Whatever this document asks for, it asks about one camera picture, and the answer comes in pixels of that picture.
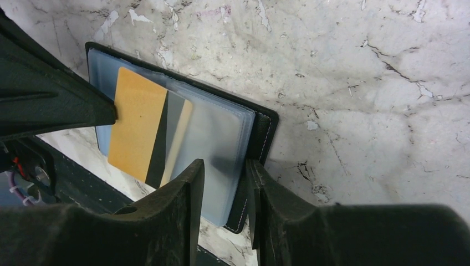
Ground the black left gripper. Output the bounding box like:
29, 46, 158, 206
1, 11, 116, 206

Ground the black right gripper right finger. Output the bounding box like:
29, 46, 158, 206
246, 160, 469, 265

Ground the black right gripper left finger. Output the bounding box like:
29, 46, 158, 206
1, 159, 205, 265

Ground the black leather card holder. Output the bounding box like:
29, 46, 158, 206
85, 42, 279, 234

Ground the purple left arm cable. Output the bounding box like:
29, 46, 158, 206
8, 168, 38, 207

